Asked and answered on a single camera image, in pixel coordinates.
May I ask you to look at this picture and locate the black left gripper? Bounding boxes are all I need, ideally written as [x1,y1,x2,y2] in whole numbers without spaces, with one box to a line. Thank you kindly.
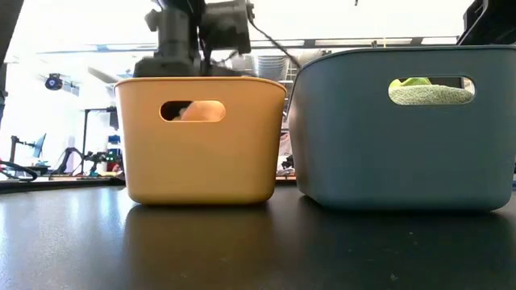
[132,6,243,79]

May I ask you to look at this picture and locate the lime green microfibre towel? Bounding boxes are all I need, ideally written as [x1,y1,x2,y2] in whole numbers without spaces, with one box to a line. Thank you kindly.
[389,77,433,89]

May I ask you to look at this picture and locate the pale green towel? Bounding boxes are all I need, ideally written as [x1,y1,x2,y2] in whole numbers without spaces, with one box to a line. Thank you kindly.
[388,84,475,106]

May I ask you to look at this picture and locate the orange plastic basket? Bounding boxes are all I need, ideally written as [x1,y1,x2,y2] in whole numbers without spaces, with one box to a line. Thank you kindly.
[114,76,289,206]

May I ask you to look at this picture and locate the blue-grey plastic basket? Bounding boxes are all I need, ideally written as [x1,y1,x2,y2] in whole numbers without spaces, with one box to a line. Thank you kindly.
[287,44,516,213]

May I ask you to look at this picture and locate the black floor stand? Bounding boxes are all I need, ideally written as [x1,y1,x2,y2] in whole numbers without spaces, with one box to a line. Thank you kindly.
[81,106,120,176]

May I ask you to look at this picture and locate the black dome fixture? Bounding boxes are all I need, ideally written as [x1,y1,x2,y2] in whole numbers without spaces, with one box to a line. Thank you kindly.
[44,72,64,92]

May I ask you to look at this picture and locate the computer monitor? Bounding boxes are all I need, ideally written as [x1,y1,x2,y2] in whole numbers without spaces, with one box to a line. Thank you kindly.
[31,132,48,160]

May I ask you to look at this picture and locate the black table mat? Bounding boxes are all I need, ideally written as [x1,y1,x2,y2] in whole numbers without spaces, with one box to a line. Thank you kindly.
[0,176,516,290]

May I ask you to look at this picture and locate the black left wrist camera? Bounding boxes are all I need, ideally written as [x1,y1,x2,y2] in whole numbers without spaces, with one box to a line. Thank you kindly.
[199,0,253,56]

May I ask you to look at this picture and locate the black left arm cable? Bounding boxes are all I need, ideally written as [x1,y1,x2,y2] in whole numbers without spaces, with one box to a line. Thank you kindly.
[246,14,302,68]

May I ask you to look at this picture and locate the black frame strut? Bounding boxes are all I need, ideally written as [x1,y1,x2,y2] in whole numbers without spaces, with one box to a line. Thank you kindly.
[0,0,25,126]

